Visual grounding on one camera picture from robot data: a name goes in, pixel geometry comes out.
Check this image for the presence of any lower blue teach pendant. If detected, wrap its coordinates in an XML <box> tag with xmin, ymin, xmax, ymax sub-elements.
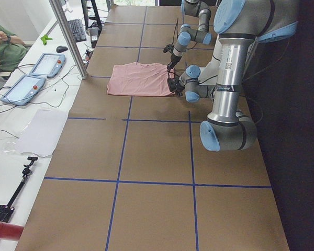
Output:
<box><xmin>0</xmin><ymin>75</ymin><xmax>46</xmax><ymax>106</ymax></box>

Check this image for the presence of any black computer mouse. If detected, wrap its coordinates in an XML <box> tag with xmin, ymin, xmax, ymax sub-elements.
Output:
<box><xmin>56</xmin><ymin>45</ymin><xmax>68</xmax><ymax>53</ymax></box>

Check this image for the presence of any aluminium frame post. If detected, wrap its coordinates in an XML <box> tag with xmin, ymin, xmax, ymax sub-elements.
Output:
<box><xmin>49</xmin><ymin>0</ymin><xmax>88</xmax><ymax>79</ymax></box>

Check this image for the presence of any green plastic tool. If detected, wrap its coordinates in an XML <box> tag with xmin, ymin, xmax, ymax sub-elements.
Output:
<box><xmin>40</xmin><ymin>34</ymin><xmax>53</xmax><ymax>45</ymax></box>

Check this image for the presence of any black keyboard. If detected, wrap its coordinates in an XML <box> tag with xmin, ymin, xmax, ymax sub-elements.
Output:
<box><xmin>68</xmin><ymin>19</ymin><xmax>86</xmax><ymax>42</ymax></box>

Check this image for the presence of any blue teach pendant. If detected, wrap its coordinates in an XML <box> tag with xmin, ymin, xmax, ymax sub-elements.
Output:
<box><xmin>0</xmin><ymin>75</ymin><xmax>46</xmax><ymax>106</ymax></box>
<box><xmin>29</xmin><ymin>53</ymin><xmax>66</xmax><ymax>78</ymax></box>

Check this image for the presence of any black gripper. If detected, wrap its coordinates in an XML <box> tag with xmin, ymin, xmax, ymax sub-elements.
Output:
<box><xmin>167</xmin><ymin>78</ymin><xmax>184</xmax><ymax>96</ymax></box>
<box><xmin>163</xmin><ymin>44</ymin><xmax>182</xmax><ymax>73</ymax></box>

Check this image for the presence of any upper blue teach pendant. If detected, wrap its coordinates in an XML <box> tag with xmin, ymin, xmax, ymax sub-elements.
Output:
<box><xmin>29</xmin><ymin>53</ymin><xmax>66</xmax><ymax>78</ymax></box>

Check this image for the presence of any black camera tripod stick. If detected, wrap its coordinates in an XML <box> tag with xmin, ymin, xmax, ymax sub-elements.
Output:
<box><xmin>0</xmin><ymin>156</ymin><xmax>38</xmax><ymax>223</ymax></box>

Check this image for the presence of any pink Snoopy t-shirt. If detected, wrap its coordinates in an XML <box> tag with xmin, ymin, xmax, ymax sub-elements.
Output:
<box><xmin>107</xmin><ymin>62</ymin><xmax>173</xmax><ymax>97</ymax></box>

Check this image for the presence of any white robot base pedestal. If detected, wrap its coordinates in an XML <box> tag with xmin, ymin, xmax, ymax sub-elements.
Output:
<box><xmin>198</xmin><ymin>37</ymin><xmax>222</xmax><ymax>85</ymax></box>

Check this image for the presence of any person in green shirt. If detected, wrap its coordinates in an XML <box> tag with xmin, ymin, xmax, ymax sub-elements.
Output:
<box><xmin>0</xmin><ymin>25</ymin><xmax>29</xmax><ymax>72</ymax></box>

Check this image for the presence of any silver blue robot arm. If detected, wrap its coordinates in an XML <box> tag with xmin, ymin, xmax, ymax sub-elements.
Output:
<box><xmin>163</xmin><ymin>1</ymin><xmax>212</xmax><ymax>72</ymax></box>
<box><xmin>164</xmin><ymin>1</ymin><xmax>300</xmax><ymax>151</ymax></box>

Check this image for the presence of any white paper sheet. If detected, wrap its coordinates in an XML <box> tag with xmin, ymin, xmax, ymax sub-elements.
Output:
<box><xmin>15</xmin><ymin>109</ymin><xmax>68</xmax><ymax>157</ymax></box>

